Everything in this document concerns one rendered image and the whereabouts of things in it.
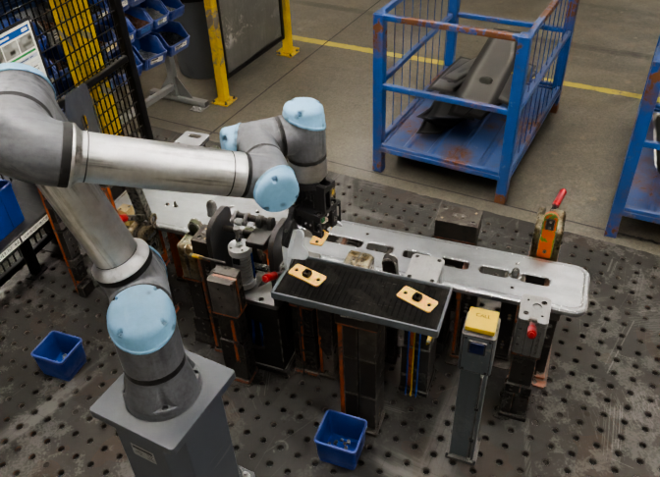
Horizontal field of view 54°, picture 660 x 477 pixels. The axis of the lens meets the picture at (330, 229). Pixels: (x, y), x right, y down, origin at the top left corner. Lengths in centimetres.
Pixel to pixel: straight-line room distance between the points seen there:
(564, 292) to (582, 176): 236
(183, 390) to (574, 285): 98
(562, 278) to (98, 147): 118
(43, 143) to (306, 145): 46
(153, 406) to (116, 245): 31
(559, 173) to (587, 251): 172
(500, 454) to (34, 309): 146
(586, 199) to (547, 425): 219
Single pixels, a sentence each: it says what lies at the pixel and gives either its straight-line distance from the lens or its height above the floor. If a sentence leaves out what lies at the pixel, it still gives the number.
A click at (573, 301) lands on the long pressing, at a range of 169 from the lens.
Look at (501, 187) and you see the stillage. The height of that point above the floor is 11.
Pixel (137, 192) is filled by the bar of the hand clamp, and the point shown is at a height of 116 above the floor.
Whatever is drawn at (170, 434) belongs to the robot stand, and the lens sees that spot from 131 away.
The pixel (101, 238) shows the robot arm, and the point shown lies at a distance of 123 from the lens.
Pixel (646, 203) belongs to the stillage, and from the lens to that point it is 362.
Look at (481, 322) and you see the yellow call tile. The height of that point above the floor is 116.
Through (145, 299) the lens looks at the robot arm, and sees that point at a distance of 122.
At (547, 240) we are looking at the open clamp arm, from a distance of 180.
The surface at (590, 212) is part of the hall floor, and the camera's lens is 375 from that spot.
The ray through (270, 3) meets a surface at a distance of 517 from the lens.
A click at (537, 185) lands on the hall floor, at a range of 389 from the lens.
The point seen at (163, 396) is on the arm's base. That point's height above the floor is 115.
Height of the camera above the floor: 214
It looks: 38 degrees down
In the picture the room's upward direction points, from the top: 3 degrees counter-clockwise
